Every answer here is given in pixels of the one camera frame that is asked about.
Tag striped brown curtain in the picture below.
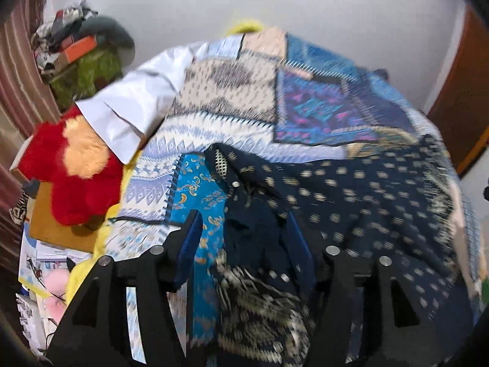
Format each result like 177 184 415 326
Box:
0 0 62 276

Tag pile of clothes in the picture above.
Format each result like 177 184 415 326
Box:
31 0 100 74

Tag yellow plush toy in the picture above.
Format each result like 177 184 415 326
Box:
67 258 102 303

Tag white cloth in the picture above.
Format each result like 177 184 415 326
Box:
74 40 199 165

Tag navy patterned hooded garment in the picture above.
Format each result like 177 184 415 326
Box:
204 134 478 367

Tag wooden wardrobe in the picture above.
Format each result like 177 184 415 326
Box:
426 6 489 176

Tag red plush toy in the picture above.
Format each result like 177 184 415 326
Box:
17 105 125 227

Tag orange box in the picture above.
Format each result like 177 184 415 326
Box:
61 35 98 64

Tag zebra striped item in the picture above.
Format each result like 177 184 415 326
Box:
9 195 32 227

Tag pink soft item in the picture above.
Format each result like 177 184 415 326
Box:
43 268 72 322

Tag patchwork bedspread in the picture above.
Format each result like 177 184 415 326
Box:
103 27 483 367

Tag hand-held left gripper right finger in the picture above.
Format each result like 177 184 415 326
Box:
286 211 433 367

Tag scattered printed papers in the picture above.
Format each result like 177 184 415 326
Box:
17 233 92 296

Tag green patterned cloth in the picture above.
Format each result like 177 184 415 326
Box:
48 48 125 110

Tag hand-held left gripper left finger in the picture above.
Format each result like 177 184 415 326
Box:
46 209 204 367

